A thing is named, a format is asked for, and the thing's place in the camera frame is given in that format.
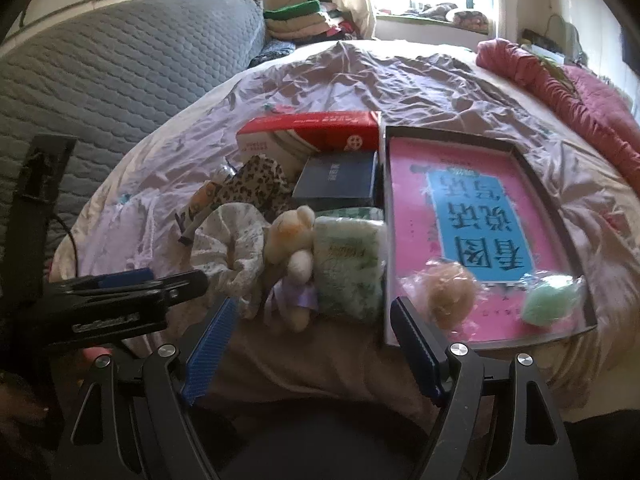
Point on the lilac bed sheet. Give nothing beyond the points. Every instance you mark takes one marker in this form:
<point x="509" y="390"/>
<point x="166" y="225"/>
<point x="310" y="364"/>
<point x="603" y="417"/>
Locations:
<point x="390" y="85"/>

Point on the peach puff in plastic wrap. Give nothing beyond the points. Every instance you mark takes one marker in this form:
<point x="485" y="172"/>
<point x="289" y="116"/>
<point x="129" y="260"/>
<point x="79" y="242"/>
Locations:
<point x="450" y="292"/>

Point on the dark blue box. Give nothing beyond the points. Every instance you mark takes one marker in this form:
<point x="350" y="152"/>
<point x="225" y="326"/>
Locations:
<point x="335" y="177"/>

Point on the red and white box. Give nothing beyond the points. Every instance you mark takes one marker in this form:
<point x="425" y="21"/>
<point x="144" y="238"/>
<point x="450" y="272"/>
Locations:
<point x="320" y="127"/>

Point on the stack of books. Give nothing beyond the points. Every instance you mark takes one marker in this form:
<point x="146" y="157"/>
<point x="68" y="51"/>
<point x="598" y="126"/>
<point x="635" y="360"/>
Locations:
<point x="542" y="45"/>

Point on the white floral cloth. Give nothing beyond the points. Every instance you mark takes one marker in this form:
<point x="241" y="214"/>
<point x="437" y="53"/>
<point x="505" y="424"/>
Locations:
<point x="225" y="245"/>

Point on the pink picture book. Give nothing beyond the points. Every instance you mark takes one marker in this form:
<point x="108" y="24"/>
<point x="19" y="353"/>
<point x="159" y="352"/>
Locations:
<point x="415" y="200"/>

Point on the cream teddy bear plush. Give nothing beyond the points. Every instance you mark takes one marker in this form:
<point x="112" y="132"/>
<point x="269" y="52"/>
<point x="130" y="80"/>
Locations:
<point x="292" y="245"/>

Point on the dark patterned cloth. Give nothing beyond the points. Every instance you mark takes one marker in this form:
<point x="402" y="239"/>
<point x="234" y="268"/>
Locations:
<point x="272" y="51"/>

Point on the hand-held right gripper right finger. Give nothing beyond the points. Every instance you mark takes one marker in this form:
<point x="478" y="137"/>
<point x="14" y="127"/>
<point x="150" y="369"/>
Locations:
<point x="412" y="347"/>

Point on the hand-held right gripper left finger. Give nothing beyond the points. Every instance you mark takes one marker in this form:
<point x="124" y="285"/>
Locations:
<point x="212" y="345"/>

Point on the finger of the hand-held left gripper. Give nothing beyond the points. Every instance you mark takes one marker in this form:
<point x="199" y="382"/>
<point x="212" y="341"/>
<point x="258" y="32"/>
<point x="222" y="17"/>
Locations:
<point x="187" y="284"/>
<point x="125" y="278"/>

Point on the green puff in plastic wrap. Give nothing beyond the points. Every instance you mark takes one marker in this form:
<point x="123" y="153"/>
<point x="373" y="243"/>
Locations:
<point x="550" y="300"/>

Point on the grey quilted headboard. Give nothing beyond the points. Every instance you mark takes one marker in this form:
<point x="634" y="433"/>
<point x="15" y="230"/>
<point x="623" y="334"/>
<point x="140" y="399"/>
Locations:
<point x="125" y="70"/>

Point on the pink quilt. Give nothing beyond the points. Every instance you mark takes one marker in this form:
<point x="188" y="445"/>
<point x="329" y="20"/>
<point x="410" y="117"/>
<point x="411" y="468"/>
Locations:
<point x="575" y="95"/>

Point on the leopard print cloth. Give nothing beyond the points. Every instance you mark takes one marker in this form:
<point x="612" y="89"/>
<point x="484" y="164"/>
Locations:
<point x="260" y="182"/>

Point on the black shallow box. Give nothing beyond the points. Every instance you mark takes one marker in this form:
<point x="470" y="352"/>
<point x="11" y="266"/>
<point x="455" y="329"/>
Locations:
<point x="535" y="160"/>

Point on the stack of folded clothes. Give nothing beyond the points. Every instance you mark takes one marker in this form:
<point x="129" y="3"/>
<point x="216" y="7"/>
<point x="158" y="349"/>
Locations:
<point x="305" y="20"/>

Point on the orange printed packet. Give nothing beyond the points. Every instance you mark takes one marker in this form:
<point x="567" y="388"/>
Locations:
<point x="205" y="195"/>

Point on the white packet with purple triangles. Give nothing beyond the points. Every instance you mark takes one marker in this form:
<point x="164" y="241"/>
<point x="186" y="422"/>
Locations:
<point x="231" y="170"/>

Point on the pile of clothes on windowsill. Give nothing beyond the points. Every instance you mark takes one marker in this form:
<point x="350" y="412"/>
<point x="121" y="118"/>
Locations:
<point x="450" y="14"/>

